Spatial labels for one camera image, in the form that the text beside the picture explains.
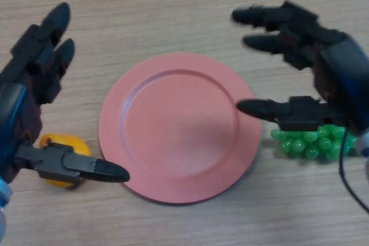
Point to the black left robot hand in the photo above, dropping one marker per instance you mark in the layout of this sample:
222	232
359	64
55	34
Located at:
18	113

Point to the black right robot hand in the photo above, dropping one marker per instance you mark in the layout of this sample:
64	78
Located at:
343	67

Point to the green grape bunch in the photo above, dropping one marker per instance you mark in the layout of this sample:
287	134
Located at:
302	145

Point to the pink round plate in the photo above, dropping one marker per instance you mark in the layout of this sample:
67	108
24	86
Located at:
178	130

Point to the yellow pear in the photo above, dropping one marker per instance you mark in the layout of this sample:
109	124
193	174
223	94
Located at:
78	143

